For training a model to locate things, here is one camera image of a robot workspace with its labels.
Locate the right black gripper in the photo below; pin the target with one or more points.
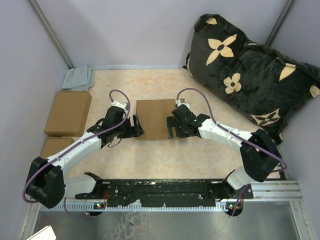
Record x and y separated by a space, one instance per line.
172 122

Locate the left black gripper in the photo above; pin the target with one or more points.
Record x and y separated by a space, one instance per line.
133 131

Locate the brown cardboard box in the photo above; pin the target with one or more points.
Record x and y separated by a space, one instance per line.
152 115

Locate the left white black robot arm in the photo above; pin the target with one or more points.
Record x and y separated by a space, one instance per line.
47 181

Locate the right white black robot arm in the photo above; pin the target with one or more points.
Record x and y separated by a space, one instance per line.
258 152

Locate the upper folded cardboard box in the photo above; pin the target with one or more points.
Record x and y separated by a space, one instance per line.
68 115

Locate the folded cardboard box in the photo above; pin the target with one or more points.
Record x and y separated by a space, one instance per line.
68 115
54 145

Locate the lower folded cardboard box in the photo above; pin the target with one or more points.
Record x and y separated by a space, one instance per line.
54 145

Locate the grey folded cloth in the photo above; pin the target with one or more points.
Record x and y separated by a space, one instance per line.
78 79

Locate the black floral plush cushion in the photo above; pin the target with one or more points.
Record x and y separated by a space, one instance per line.
256 80

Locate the white object at bottom corner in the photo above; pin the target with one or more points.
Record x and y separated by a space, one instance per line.
45 233

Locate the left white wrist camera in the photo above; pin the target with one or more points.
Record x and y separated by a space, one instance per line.
122 105

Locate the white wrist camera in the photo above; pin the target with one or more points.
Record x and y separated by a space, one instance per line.
180 101
122 105

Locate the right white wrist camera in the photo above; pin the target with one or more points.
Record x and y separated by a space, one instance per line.
180 101

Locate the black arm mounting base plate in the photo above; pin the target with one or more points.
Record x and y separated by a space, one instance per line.
161 192

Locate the aluminium frame rail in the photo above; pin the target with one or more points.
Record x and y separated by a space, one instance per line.
267 191

